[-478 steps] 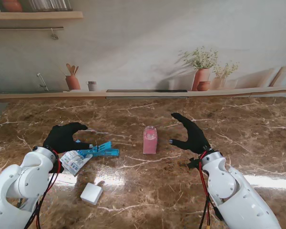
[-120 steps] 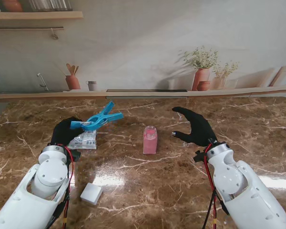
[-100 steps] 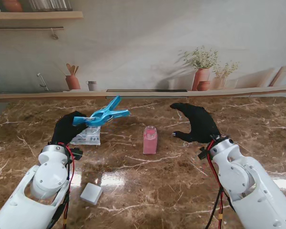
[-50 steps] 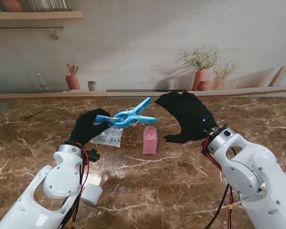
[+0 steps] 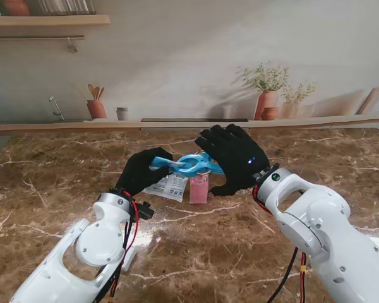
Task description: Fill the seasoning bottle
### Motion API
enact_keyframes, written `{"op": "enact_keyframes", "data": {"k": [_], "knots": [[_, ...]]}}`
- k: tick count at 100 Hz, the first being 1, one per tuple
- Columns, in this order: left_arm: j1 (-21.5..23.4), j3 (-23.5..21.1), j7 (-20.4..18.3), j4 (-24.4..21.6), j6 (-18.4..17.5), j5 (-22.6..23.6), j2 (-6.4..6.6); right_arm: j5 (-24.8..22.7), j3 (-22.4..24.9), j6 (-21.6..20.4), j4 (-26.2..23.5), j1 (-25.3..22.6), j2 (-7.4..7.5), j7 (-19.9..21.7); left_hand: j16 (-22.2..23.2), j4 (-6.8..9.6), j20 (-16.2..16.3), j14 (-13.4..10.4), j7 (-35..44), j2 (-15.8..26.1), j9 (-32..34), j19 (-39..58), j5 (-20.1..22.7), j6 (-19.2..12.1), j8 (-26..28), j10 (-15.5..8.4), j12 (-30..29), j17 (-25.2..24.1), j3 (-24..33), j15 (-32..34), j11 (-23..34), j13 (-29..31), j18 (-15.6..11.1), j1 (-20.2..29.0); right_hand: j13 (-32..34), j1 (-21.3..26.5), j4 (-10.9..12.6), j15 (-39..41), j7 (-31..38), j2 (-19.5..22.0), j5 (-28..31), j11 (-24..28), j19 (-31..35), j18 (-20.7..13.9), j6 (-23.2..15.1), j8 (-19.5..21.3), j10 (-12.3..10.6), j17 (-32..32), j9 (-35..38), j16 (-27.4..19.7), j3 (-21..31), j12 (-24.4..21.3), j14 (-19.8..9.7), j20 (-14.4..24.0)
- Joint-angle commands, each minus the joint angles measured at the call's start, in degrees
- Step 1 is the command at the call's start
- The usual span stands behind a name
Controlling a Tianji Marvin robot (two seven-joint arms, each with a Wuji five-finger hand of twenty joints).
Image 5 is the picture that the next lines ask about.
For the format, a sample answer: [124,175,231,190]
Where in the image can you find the white square bottle cap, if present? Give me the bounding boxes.
[121,249,138,272]

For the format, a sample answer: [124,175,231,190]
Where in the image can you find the metal hanging rail with hook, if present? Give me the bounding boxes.
[0,35,85,53]

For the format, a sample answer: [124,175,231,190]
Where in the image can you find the red black arm cables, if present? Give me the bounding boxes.
[254,184,309,303]
[109,189,140,303]

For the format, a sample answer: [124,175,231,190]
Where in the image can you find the wooden wall shelf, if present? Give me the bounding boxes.
[0,14,111,28]

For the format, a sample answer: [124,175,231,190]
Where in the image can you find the metal faucet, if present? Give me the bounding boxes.
[48,96,66,121]

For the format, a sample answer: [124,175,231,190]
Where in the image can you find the red black left arm cables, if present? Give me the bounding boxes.
[109,189,140,303]

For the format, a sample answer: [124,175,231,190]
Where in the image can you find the orange pot on shelf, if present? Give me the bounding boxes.
[3,0,31,16]

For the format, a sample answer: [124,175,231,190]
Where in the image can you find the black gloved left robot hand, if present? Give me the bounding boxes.
[115,146,174,198]

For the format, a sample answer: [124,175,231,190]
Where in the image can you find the blue plastic bag clip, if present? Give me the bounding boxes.
[150,151,225,177]

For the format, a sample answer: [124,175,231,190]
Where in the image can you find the clear square bottle pink seasoning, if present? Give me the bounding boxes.
[189,172,210,205]

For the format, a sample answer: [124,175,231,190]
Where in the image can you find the small round terracotta pot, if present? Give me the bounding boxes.
[260,106,280,121]

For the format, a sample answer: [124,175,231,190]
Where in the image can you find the tall terracotta vase with flowers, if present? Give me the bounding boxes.
[236,61,290,121]

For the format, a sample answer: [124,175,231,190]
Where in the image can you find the red black right arm cables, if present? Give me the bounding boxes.
[254,184,309,303]

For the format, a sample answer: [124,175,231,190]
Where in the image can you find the terracotta pot with wooden utensils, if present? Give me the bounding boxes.
[87,83,108,119]

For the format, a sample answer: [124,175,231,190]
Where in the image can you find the blue white seasoning refill bag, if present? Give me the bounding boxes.
[143,157,188,203]

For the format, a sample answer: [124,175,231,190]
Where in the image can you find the pale vase with plant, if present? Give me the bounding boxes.
[279,81,316,119]

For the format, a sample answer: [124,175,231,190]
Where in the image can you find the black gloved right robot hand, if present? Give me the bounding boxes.
[194,124,271,197]

